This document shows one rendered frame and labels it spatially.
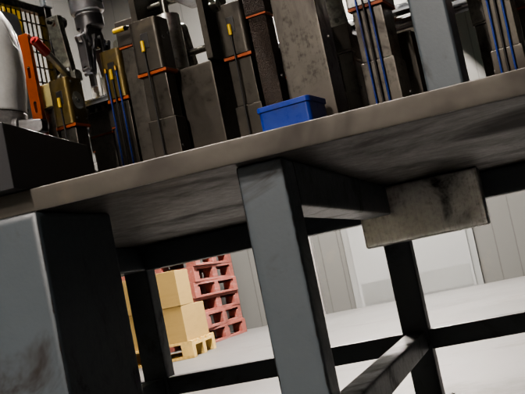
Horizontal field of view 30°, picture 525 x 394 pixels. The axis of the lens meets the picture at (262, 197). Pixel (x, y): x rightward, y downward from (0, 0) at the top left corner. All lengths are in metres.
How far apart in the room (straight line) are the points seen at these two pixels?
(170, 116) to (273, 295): 0.68
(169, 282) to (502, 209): 3.95
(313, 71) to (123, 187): 0.52
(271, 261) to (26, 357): 0.44
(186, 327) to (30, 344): 6.12
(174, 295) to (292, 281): 6.19
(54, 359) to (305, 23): 0.81
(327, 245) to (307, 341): 8.92
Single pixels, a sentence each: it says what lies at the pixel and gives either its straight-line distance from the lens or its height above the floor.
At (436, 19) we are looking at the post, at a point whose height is 0.88.
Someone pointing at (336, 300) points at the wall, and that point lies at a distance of 10.49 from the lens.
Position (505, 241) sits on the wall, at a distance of 10.28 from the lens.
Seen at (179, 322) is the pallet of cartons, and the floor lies 0.29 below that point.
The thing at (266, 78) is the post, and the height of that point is 0.90.
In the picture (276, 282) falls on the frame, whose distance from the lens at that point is 1.58.
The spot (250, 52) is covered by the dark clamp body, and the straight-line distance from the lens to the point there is 2.15.
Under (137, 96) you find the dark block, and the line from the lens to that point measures 2.27.
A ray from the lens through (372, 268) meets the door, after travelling 10.36.
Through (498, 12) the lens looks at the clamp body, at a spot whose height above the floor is 0.90.
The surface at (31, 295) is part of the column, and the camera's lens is 1.68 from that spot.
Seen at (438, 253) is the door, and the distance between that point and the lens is 10.27.
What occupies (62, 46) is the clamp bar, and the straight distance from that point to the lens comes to 2.50.
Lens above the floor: 0.47
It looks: 5 degrees up
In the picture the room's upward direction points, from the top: 12 degrees counter-clockwise
